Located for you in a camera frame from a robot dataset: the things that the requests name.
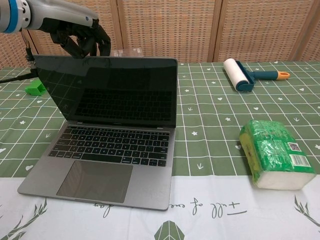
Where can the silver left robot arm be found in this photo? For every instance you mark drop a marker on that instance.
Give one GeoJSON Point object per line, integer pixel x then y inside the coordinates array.
{"type": "Point", "coordinates": [12, 15]}

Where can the green checked tablecloth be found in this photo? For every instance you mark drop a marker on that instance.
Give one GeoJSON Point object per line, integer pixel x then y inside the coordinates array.
{"type": "Point", "coordinates": [215, 125]}

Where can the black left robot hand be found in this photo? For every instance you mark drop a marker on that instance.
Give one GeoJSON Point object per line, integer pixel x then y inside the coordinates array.
{"type": "Point", "coordinates": [75, 27]}

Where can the woven folding screen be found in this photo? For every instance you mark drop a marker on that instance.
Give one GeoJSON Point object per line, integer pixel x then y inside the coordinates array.
{"type": "Point", "coordinates": [200, 27]}

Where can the silver laptop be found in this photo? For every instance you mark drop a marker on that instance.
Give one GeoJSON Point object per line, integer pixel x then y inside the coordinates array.
{"type": "Point", "coordinates": [105, 155]}

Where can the green tissue pack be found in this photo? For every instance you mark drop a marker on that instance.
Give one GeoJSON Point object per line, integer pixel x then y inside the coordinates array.
{"type": "Point", "coordinates": [272, 152]}

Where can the green plastic box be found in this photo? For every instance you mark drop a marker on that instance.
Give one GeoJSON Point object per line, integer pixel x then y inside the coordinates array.
{"type": "Point", "coordinates": [35, 88]}

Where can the clear plastic box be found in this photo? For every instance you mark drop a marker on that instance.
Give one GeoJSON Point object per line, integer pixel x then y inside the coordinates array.
{"type": "Point", "coordinates": [127, 52]}

